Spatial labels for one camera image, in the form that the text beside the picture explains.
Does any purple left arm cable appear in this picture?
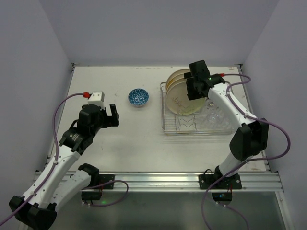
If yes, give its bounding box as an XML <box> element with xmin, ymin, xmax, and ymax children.
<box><xmin>0</xmin><ymin>91</ymin><xmax>129</xmax><ymax>223</ymax></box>

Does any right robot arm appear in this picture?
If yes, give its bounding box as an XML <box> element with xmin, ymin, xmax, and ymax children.
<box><xmin>184</xmin><ymin>60</ymin><xmax>269</xmax><ymax>184</ymax></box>

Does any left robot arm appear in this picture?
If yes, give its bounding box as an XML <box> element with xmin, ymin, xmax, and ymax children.
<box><xmin>9</xmin><ymin>103</ymin><xmax>119</xmax><ymax>230</ymax></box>

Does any cream plate back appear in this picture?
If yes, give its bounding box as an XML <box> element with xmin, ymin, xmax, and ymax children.
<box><xmin>167</xmin><ymin>69</ymin><xmax>190</xmax><ymax>81</ymax></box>

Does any cream plate front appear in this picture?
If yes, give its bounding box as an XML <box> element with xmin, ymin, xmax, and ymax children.
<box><xmin>165</xmin><ymin>79</ymin><xmax>206</xmax><ymax>115</ymax></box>

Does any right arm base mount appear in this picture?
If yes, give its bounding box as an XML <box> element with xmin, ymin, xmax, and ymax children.
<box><xmin>198</xmin><ymin>168</ymin><xmax>243</xmax><ymax>204</ymax></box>

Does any aluminium mounting rail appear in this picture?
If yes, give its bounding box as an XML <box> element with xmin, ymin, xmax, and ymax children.
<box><xmin>30</xmin><ymin>171</ymin><xmax>284</xmax><ymax>192</ymax></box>

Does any clear glass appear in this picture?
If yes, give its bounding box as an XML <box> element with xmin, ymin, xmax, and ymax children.
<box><xmin>204</xmin><ymin>113</ymin><xmax>224</xmax><ymax>129</ymax></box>
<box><xmin>205</xmin><ymin>99</ymin><xmax>218</xmax><ymax>113</ymax></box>

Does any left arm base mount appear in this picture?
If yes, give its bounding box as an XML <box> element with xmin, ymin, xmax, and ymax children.
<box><xmin>81</xmin><ymin>174</ymin><xmax>115</xmax><ymax>203</ymax></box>

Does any clear glass front left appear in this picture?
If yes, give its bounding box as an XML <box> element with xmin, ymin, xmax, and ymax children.
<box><xmin>204</xmin><ymin>113</ymin><xmax>224</xmax><ymax>129</ymax></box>

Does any metal wire dish rack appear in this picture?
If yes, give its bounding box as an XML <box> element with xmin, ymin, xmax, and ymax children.
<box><xmin>160</xmin><ymin>82</ymin><xmax>234</xmax><ymax>135</ymax></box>

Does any blue patterned bowl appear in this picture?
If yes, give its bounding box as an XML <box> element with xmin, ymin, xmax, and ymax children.
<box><xmin>128</xmin><ymin>88</ymin><xmax>149</xmax><ymax>107</ymax></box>

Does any clear glass back left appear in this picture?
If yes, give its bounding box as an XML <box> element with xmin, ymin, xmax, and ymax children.
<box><xmin>205</xmin><ymin>99</ymin><xmax>218</xmax><ymax>113</ymax></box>

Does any cream plate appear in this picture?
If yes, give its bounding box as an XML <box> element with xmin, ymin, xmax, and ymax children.
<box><xmin>165</xmin><ymin>79</ymin><xmax>206</xmax><ymax>115</ymax></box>
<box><xmin>166</xmin><ymin>74</ymin><xmax>187</xmax><ymax>91</ymax></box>
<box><xmin>167</xmin><ymin>69</ymin><xmax>190</xmax><ymax>81</ymax></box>
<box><xmin>166</xmin><ymin>69</ymin><xmax>189</xmax><ymax>87</ymax></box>

